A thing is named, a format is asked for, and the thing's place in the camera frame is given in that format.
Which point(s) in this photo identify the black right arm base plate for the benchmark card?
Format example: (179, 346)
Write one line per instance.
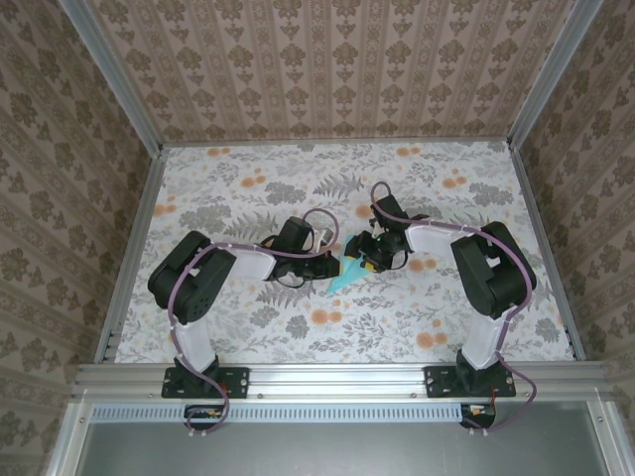
(439, 382)

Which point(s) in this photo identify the aluminium frame post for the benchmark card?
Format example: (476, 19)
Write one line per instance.
(115, 74)
(551, 74)

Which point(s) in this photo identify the small black connector board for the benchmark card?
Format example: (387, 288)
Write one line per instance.
(206, 414)
(478, 414)

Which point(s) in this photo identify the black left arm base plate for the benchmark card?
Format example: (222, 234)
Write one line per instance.
(238, 382)

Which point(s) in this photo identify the long aluminium mounting rail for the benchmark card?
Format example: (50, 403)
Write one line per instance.
(337, 379)

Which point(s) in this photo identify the grey metal shelf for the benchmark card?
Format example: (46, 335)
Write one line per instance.
(322, 451)

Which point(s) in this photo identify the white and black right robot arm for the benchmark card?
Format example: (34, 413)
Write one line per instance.
(431, 238)

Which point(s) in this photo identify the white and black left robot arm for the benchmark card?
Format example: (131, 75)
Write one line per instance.
(253, 263)

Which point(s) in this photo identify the floral tablecloth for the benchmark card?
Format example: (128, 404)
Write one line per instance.
(297, 163)

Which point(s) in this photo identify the teal cloth piece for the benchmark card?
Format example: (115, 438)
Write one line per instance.
(347, 277)

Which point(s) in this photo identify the aluminium side rail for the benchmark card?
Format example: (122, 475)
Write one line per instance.
(149, 188)
(540, 223)

